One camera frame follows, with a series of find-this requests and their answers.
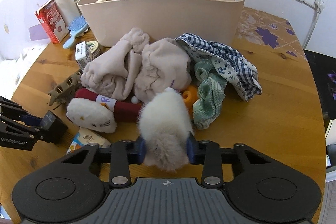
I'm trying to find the purple floral table mat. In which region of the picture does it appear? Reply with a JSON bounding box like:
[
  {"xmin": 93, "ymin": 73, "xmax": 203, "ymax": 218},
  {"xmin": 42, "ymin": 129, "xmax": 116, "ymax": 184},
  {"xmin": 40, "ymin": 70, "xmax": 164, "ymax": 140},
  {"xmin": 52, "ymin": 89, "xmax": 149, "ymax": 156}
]
[{"xmin": 236, "ymin": 7, "xmax": 306, "ymax": 60}]

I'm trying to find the beige plastic storage bin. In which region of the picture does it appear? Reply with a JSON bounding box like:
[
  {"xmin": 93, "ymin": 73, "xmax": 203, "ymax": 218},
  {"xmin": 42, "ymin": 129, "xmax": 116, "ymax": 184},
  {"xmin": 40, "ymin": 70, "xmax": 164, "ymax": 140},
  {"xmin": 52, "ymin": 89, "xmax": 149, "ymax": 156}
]
[{"xmin": 77, "ymin": 0, "xmax": 245, "ymax": 47}]

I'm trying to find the blue hair brush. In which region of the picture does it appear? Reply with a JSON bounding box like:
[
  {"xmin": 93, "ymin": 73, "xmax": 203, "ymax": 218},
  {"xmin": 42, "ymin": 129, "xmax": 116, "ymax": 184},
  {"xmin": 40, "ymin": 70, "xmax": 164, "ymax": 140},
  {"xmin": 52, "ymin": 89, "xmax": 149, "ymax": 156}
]
[{"xmin": 63, "ymin": 15, "xmax": 88, "ymax": 49}]

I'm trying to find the pink beige cloth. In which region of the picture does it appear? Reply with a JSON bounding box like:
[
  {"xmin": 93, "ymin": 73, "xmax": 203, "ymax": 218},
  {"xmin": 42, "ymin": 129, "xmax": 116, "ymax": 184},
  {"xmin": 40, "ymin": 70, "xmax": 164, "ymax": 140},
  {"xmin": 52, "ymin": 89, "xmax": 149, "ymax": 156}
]
[
  {"xmin": 80, "ymin": 28, "xmax": 150, "ymax": 101},
  {"xmin": 134, "ymin": 38, "xmax": 191, "ymax": 103}
]

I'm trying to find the hello kitty red plush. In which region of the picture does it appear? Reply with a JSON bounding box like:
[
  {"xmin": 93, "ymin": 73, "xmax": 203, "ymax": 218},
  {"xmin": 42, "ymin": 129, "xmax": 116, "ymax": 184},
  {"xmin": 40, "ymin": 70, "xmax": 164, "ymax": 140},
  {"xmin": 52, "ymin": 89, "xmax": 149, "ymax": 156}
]
[{"xmin": 66, "ymin": 88, "xmax": 142, "ymax": 134}]

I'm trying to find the round decorated tin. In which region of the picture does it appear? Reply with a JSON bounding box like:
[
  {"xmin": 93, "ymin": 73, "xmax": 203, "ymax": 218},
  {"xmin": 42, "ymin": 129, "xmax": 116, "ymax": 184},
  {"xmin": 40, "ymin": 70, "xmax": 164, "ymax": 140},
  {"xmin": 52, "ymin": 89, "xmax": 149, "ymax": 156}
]
[{"xmin": 86, "ymin": 40, "xmax": 101, "ymax": 59}]

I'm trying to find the colorful cartoon snack pack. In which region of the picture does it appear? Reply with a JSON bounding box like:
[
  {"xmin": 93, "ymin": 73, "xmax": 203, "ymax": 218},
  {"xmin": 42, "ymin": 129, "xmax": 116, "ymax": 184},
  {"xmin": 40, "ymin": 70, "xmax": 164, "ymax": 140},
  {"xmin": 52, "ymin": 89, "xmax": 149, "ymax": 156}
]
[{"xmin": 66, "ymin": 128, "xmax": 111, "ymax": 154}]

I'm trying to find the white fluffy plush toy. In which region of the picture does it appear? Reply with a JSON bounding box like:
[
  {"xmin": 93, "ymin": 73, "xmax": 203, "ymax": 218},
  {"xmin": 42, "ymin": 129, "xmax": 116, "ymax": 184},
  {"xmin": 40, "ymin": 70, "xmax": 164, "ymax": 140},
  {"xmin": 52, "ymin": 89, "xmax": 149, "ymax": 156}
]
[{"xmin": 138, "ymin": 88, "xmax": 194, "ymax": 172}]

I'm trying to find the blue checkered cloth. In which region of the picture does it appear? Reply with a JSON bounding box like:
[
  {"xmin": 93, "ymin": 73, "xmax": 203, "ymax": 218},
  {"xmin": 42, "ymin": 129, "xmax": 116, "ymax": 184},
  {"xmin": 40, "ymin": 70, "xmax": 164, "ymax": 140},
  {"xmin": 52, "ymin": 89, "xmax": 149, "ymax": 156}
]
[{"xmin": 175, "ymin": 33, "xmax": 263, "ymax": 102}]

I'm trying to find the small black box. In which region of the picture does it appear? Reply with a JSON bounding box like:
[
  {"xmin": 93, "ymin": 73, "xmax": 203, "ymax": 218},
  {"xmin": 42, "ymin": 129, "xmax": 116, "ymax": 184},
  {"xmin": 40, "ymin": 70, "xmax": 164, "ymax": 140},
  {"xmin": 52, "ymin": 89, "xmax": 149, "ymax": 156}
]
[{"xmin": 39, "ymin": 110, "xmax": 68, "ymax": 144}]

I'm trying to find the blue white patterned small box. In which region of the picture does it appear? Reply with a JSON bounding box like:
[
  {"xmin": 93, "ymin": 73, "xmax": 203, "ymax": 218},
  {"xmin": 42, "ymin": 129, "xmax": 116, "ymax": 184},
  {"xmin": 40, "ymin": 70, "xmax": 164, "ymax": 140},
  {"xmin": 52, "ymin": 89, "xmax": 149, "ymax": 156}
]
[{"xmin": 75, "ymin": 42, "xmax": 93, "ymax": 70}]

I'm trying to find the red carton box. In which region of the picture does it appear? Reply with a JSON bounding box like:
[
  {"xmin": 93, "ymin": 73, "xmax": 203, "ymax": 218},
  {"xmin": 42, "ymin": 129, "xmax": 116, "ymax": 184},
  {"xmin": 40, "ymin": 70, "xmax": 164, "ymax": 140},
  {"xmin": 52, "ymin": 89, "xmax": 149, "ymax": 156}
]
[{"xmin": 35, "ymin": 0, "xmax": 69, "ymax": 44}]

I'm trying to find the white power cable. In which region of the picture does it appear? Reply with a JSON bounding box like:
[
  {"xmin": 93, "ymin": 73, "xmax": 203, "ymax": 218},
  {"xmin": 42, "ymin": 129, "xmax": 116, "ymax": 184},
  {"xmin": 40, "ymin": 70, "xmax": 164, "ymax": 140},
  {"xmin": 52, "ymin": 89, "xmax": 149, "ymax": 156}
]
[{"xmin": 302, "ymin": 0, "xmax": 326, "ymax": 50}]

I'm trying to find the green checkered cloth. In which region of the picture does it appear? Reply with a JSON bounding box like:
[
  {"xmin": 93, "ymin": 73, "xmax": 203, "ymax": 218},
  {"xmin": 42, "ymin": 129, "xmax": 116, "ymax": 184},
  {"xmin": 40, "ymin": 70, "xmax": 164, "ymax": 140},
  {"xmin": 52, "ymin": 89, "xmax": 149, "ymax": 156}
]
[{"xmin": 193, "ymin": 59, "xmax": 227, "ymax": 130}]

